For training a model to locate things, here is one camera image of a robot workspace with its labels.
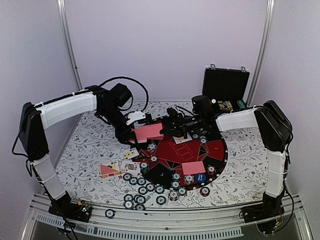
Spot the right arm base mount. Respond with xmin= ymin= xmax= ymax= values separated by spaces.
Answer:
xmin=238 ymin=202 xmax=285 ymax=235

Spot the brown 100 poker chip stack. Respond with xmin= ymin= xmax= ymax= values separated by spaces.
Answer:
xmin=199 ymin=186 xmax=210 ymax=197

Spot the green chip mat seat four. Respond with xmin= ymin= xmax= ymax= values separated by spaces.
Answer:
xmin=171 ymin=172 xmax=181 ymax=181

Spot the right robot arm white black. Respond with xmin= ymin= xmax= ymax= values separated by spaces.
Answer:
xmin=160 ymin=95 xmax=293 ymax=218

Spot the face down card seat four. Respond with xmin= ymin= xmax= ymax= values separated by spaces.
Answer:
xmin=181 ymin=161 xmax=206 ymax=175

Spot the red playing card deck box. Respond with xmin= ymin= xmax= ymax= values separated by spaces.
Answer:
xmin=99 ymin=161 xmax=122 ymax=178

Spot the king of diamonds card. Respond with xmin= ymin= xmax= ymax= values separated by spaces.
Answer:
xmin=120 ymin=161 xmax=141 ymax=175

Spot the blue chip stack seat seven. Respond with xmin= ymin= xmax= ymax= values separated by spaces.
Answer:
xmin=147 ymin=143 xmax=157 ymax=152

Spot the aluminium frame post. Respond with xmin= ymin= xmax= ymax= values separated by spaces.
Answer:
xmin=56 ymin=0 xmax=84 ymax=91
xmin=246 ymin=0 xmax=276 ymax=106

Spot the three of spades card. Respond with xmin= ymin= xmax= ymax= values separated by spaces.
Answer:
xmin=120 ymin=147 xmax=139 ymax=160

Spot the left aluminium frame post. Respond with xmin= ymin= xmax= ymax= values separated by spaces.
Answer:
xmin=56 ymin=0 xmax=84 ymax=91

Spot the brown chip stack seat three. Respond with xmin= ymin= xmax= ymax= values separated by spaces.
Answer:
xmin=206 ymin=165 xmax=216 ymax=176

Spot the green chip mat edge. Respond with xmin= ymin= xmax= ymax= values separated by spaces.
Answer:
xmin=145 ymin=183 xmax=155 ymax=192
xmin=171 ymin=180 xmax=181 ymax=189

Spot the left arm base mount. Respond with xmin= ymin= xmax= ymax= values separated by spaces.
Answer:
xmin=48 ymin=198 xmax=92 ymax=223

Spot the black poker chip case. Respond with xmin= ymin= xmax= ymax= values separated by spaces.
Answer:
xmin=202 ymin=63 xmax=250 ymax=113

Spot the round red black poker mat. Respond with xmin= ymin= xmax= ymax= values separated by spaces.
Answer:
xmin=131 ymin=116 xmax=228 ymax=190

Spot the eight of diamonds card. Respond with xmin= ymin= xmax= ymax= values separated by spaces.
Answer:
xmin=173 ymin=136 xmax=192 ymax=144

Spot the green chip stack seat six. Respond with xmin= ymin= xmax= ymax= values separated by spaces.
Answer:
xmin=140 ymin=162 xmax=150 ymax=174

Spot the green chip table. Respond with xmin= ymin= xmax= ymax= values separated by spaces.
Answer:
xmin=129 ymin=177 xmax=138 ymax=185
xmin=137 ymin=177 xmax=146 ymax=186

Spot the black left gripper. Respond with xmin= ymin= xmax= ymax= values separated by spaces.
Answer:
xmin=99 ymin=105 xmax=139 ymax=147

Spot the green chip cluster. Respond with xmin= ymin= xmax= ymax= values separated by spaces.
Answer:
xmin=135 ymin=203 xmax=146 ymax=211
xmin=134 ymin=195 xmax=146 ymax=205

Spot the blue chip stack seat four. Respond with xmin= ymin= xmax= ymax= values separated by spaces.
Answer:
xmin=183 ymin=175 xmax=195 ymax=186

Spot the red backed card deck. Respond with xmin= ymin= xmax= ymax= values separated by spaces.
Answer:
xmin=132 ymin=123 xmax=164 ymax=144

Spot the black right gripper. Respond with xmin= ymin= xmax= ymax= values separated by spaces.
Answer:
xmin=161 ymin=112 xmax=205 ymax=139

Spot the blue chip stack seat one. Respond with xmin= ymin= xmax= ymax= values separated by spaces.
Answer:
xmin=199 ymin=137 xmax=208 ymax=145

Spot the blue small blind button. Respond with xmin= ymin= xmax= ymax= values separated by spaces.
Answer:
xmin=194 ymin=173 xmax=207 ymax=184

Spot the right aluminium frame post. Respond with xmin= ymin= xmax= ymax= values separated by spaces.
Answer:
xmin=246 ymin=0 xmax=276 ymax=106

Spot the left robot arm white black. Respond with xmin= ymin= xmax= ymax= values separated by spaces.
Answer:
xmin=11 ymin=76 xmax=149 ymax=217

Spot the green chip front cluster top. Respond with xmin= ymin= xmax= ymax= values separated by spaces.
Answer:
xmin=134 ymin=195 xmax=146 ymax=205

